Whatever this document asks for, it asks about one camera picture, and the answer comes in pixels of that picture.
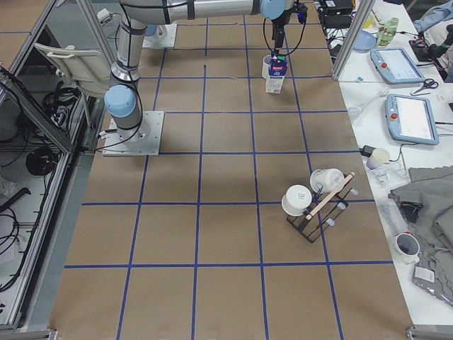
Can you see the blue white milk carton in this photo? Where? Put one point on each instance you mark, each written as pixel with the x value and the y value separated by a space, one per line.
pixel 277 72

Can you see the black scissors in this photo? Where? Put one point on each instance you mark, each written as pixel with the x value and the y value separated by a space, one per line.
pixel 427 84

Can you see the blue plate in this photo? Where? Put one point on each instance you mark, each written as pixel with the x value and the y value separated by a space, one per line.
pixel 364 42

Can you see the white mug on rack rear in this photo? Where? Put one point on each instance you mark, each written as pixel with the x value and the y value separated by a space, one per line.
pixel 326 180

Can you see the white cup dark interior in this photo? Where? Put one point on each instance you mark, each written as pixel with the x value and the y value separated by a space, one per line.
pixel 265 66

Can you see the grey cloth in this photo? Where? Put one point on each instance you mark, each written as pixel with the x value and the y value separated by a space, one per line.
pixel 426 204

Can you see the blue teach pendant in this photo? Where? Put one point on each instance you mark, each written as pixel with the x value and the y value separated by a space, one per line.
pixel 410 119
pixel 396 66

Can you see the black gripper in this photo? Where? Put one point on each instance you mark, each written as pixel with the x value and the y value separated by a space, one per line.
pixel 277 25

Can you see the black cup rack wooden bar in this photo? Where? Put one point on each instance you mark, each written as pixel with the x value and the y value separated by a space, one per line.
pixel 323 211

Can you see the white paper cup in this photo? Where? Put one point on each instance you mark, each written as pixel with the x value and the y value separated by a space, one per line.
pixel 379 157

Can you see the white folding chair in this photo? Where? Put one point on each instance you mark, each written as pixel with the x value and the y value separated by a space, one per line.
pixel 88 69

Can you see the green water bottle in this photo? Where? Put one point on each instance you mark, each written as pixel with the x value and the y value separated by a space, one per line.
pixel 387 32

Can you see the blue teach pendant near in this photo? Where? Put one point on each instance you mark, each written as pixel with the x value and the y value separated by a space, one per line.
pixel 410 119

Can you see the blue teach pendant far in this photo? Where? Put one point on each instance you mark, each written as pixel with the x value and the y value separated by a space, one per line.
pixel 396 66

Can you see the white mug on rack front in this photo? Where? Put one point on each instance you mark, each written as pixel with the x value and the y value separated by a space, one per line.
pixel 296 199

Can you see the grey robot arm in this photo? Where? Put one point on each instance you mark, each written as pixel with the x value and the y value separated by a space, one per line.
pixel 209 84

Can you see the white mug red text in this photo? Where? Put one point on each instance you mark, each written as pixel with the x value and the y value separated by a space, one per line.
pixel 405 247

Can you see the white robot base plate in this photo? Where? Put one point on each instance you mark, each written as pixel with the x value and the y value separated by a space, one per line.
pixel 146 141

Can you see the white mug on rack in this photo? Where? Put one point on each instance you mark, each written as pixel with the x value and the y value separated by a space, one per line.
pixel 296 199
pixel 326 180

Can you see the black power adapter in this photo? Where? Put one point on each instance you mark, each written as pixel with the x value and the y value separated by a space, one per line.
pixel 367 151

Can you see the aluminium frame post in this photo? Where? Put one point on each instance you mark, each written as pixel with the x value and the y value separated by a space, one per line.
pixel 357 24

